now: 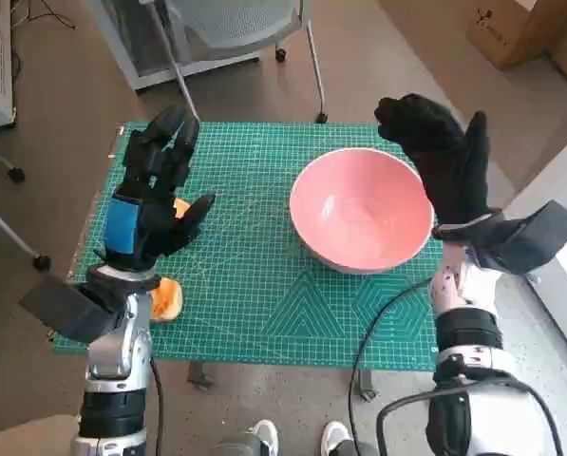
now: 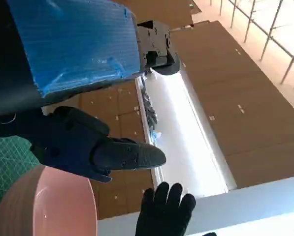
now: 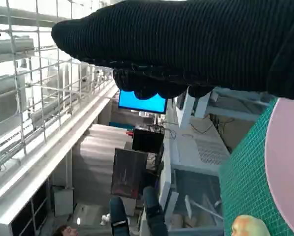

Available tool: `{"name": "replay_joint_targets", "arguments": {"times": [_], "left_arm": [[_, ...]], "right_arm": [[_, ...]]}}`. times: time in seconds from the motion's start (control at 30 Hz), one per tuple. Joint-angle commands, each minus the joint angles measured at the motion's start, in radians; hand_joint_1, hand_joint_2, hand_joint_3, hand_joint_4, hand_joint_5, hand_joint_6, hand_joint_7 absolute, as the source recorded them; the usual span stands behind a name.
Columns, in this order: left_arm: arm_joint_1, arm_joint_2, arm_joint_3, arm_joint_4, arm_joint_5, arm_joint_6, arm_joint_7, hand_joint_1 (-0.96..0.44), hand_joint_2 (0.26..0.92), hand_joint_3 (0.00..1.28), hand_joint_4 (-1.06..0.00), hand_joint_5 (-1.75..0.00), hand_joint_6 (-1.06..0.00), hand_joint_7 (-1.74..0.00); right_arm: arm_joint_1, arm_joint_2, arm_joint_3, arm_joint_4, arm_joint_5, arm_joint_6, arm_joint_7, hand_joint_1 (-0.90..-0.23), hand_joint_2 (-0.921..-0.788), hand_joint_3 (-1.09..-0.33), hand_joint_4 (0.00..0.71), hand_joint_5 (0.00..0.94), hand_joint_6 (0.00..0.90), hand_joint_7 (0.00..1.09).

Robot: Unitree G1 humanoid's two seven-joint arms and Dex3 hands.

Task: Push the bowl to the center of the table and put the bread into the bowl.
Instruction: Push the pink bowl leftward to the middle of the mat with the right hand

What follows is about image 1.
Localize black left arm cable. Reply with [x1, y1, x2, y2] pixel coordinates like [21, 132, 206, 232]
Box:
[148, 358, 164, 456]

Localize grey table leg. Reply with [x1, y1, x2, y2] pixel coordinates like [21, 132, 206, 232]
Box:
[187, 361, 214, 390]
[353, 370, 377, 403]

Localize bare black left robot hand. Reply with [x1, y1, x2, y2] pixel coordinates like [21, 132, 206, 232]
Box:
[100, 104, 217, 275]

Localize pink bowl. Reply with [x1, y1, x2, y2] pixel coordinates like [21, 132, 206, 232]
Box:
[289, 147, 435, 276]

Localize thin black cable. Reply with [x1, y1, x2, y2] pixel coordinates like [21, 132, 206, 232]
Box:
[349, 277, 432, 456]

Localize grey mesh chair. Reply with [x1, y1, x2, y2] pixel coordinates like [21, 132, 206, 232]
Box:
[157, 0, 330, 124]

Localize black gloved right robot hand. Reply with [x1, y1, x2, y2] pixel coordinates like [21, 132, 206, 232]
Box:
[373, 93, 493, 227]

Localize chair legs with black casters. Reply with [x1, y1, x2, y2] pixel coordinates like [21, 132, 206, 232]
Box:
[0, 142, 51, 272]

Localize green cutting mat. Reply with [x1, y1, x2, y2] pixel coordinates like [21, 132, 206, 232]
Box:
[50, 121, 444, 371]

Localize thick black looped cable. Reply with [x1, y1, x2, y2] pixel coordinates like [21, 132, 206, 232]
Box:
[375, 377, 565, 456]

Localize ridged toy bread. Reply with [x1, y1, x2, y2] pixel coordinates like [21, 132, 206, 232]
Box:
[149, 278, 185, 324]

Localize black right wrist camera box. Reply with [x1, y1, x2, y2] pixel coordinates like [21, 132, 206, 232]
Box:
[472, 199, 567, 276]

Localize printed cardboard box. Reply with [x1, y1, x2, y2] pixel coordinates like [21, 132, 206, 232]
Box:
[465, 0, 567, 70]

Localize white desk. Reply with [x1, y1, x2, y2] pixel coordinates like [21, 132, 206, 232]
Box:
[503, 125, 567, 371]

